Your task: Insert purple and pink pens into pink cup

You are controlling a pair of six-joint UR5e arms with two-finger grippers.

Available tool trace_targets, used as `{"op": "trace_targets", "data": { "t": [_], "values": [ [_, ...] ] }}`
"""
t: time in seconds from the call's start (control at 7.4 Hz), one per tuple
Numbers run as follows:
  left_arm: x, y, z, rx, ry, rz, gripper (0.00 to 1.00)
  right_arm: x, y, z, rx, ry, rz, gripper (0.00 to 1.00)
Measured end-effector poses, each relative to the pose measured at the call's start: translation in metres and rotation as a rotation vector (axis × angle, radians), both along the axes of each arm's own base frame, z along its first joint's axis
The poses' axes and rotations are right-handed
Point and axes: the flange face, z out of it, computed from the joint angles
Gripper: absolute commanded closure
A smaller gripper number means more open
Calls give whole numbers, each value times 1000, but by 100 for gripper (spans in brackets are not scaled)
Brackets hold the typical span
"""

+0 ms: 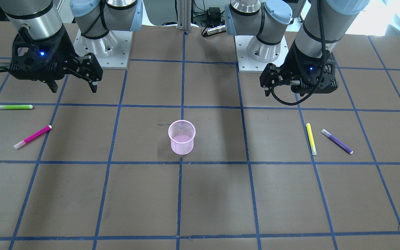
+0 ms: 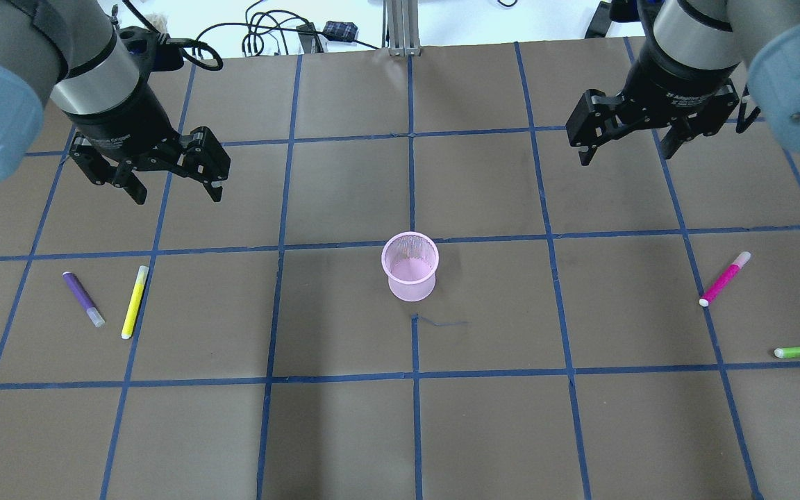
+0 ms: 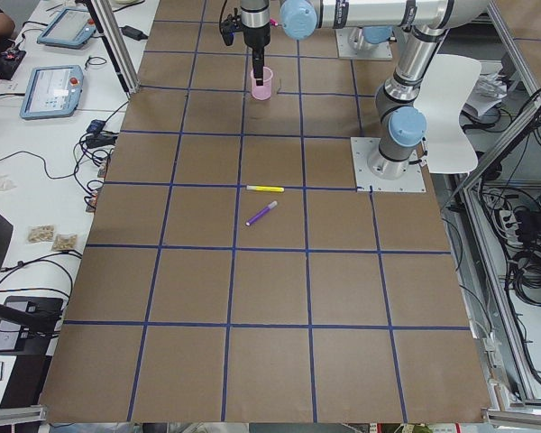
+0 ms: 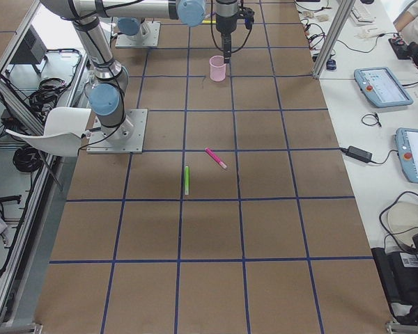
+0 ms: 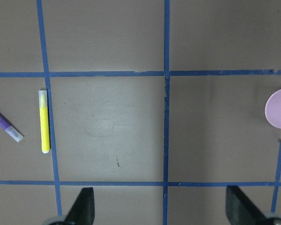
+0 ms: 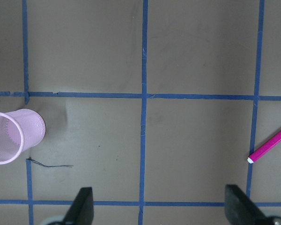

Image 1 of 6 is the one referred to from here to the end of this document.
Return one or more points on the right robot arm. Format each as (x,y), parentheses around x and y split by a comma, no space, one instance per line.
(95,18)

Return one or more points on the purple marker pen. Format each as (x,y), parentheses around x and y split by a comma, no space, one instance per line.
(336,141)

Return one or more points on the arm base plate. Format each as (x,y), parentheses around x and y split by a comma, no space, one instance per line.
(116,52)
(247,64)

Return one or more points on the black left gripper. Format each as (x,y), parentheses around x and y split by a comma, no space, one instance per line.
(292,64)

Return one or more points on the yellow marker pen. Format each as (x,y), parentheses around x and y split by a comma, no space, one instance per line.
(311,139)

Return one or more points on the pink mesh cup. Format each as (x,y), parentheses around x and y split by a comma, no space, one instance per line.
(182,134)

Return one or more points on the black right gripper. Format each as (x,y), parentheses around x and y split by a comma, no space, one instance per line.
(65,49)

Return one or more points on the green marker pen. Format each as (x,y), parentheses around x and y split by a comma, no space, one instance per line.
(16,107)

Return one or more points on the pink marker pen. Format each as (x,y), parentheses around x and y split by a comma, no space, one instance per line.
(33,137)

